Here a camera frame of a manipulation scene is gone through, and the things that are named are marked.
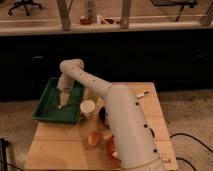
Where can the silver metal fork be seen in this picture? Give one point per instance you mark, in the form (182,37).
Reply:
(61,107)

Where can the white paper cup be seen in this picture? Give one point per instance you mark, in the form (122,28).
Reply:
(87,107)

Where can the red item on shelf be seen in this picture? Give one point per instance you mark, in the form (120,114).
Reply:
(85,21)

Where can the black stand at left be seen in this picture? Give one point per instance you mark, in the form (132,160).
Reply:
(3,156)

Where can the beige wooden gripper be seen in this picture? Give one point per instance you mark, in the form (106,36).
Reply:
(64,96)

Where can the white bottle on shelf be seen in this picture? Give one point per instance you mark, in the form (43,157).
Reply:
(91,10)

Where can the orange bowl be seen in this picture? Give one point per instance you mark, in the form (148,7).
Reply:
(110,147)

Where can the black bowl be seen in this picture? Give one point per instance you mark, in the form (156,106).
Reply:
(102,115)

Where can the green plastic tray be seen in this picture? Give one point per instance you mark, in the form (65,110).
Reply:
(46,110)

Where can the wooden table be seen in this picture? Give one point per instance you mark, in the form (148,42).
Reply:
(62,147)

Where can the black office chair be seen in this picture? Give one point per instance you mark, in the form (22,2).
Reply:
(24,3)

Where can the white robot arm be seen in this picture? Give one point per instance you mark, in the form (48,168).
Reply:
(132,135)

